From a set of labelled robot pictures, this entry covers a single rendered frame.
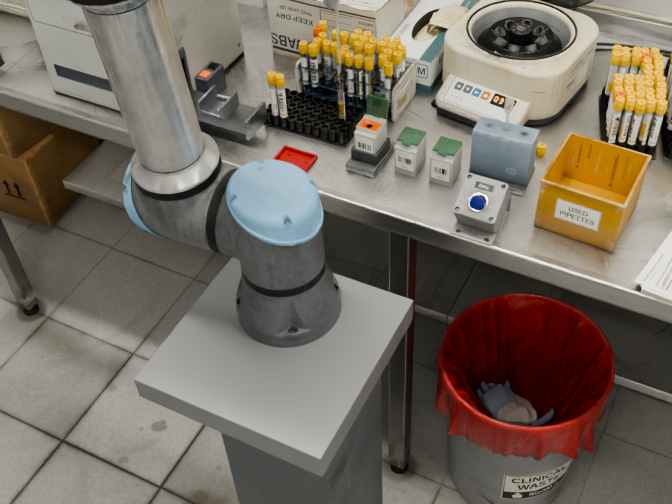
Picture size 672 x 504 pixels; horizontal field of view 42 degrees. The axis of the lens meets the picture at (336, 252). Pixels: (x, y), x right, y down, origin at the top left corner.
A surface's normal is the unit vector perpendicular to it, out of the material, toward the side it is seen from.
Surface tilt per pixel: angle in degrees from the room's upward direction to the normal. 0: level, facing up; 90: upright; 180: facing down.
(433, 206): 0
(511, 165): 90
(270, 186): 7
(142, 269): 0
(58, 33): 90
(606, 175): 90
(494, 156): 90
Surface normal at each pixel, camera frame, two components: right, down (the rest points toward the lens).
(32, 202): -0.36, 0.69
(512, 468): -0.15, 0.77
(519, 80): -0.59, 0.60
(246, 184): 0.07, -0.66
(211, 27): 0.89, 0.30
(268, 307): -0.29, 0.45
